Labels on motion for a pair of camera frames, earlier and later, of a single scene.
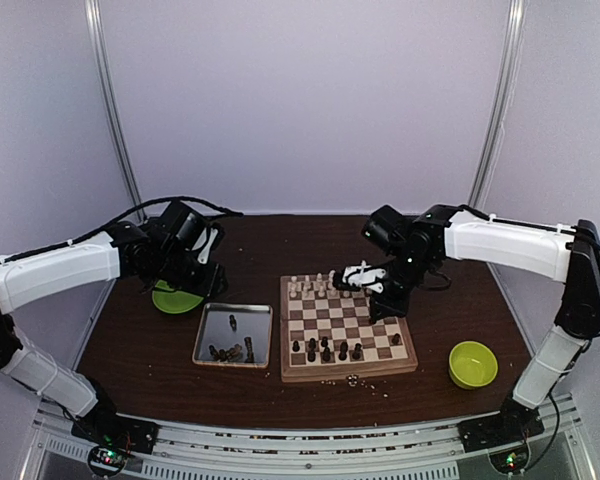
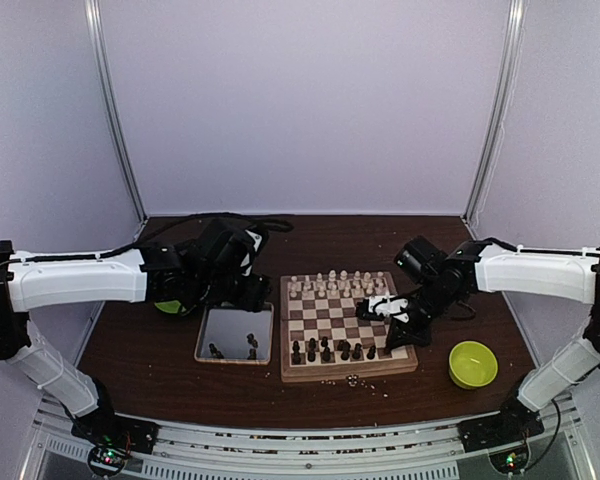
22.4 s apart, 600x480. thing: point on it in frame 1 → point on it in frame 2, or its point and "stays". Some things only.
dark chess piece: (343, 351) stays
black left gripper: (208, 285) → (253, 298)
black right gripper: (380, 307) → (406, 335)
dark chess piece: (358, 353) stays
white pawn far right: (293, 292) stays
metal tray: (234, 335) stays
